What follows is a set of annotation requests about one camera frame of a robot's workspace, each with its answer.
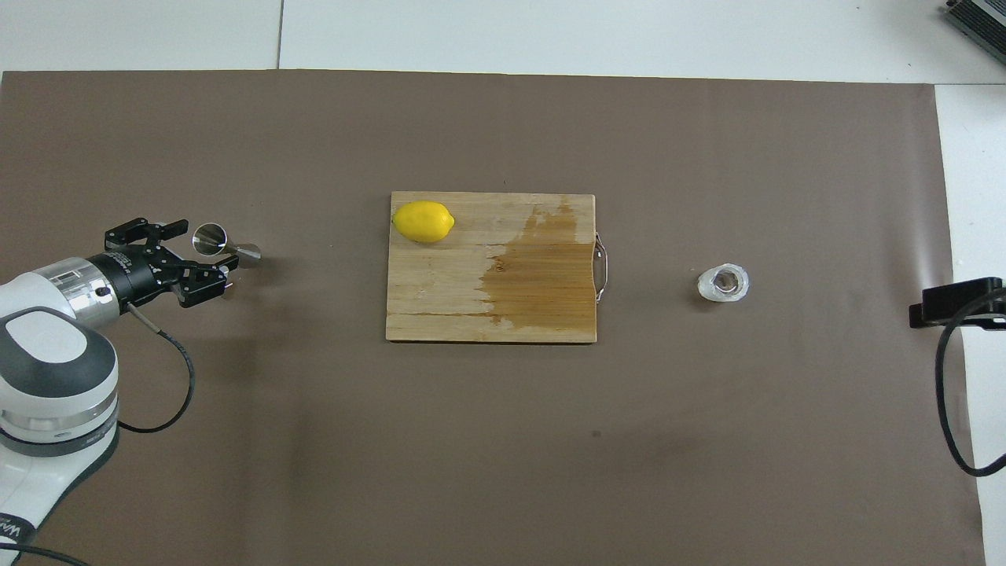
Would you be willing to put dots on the small white glass cup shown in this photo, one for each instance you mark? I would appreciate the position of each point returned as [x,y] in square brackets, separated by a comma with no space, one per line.
[723,283]

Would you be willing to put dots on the yellow lemon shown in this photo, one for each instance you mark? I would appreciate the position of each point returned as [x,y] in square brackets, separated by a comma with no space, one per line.
[423,222]

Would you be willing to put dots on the grey finned metal device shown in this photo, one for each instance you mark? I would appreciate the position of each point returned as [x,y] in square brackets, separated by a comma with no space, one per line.
[978,23]

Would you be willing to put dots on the wooden cutting board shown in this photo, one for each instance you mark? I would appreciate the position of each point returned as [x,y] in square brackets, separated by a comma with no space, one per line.
[440,291]

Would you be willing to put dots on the steel double jigger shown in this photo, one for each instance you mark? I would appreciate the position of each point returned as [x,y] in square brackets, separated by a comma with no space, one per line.
[211,238]

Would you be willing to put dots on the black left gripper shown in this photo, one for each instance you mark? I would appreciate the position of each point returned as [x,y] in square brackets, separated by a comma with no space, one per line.
[137,275]

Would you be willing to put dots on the brown paper table mat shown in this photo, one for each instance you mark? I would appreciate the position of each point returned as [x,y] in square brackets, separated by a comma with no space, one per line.
[393,440]

